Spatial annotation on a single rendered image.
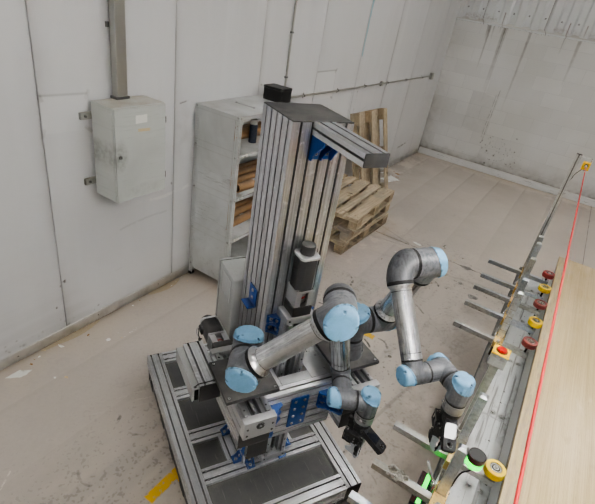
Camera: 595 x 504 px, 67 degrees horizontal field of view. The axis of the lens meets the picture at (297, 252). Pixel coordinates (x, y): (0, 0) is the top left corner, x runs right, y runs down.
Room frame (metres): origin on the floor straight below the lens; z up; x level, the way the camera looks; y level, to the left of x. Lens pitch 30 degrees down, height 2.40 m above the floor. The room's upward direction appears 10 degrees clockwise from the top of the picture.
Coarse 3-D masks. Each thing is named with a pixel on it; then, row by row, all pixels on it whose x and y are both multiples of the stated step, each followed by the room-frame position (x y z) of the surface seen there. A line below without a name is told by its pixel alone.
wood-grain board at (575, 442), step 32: (576, 288) 2.82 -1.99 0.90; (544, 320) 2.34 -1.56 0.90; (576, 320) 2.40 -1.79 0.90; (544, 352) 2.02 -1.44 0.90; (576, 352) 2.07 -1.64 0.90; (544, 384) 1.75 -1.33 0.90; (576, 384) 1.80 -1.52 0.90; (544, 416) 1.54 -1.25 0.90; (576, 416) 1.57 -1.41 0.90; (512, 448) 1.32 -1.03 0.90; (544, 448) 1.35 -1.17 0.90; (576, 448) 1.38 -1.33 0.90; (512, 480) 1.17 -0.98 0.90; (544, 480) 1.19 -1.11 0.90; (576, 480) 1.22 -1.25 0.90
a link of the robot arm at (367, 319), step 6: (360, 306) 1.61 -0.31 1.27; (366, 306) 1.62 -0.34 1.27; (360, 312) 1.57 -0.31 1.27; (366, 312) 1.58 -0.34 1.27; (372, 312) 1.60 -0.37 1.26; (360, 318) 1.54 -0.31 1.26; (366, 318) 1.55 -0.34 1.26; (372, 318) 1.58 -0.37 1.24; (360, 324) 1.53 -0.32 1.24; (366, 324) 1.55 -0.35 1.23; (372, 324) 1.57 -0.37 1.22; (360, 330) 1.54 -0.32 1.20; (366, 330) 1.55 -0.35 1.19; (372, 330) 1.57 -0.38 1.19; (354, 336) 1.53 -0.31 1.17; (360, 336) 1.55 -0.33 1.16
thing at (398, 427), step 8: (400, 424) 1.40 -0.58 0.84; (400, 432) 1.37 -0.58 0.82; (408, 432) 1.36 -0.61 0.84; (416, 432) 1.37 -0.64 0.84; (416, 440) 1.34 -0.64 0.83; (424, 440) 1.33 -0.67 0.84; (440, 456) 1.29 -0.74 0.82; (464, 464) 1.25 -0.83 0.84; (472, 472) 1.23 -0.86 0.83; (480, 472) 1.22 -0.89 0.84; (480, 480) 1.21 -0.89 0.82; (488, 480) 1.20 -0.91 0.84
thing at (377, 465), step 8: (376, 464) 1.16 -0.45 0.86; (384, 464) 1.17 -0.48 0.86; (384, 472) 1.14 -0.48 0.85; (392, 480) 1.12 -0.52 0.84; (408, 480) 1.12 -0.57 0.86; (408, 488) 1.09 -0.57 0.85; (416, 488) 1.09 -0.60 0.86; (424, 488) 1.10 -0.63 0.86; (416, 496) 1.08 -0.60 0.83; (424, 496) 1.07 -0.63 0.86
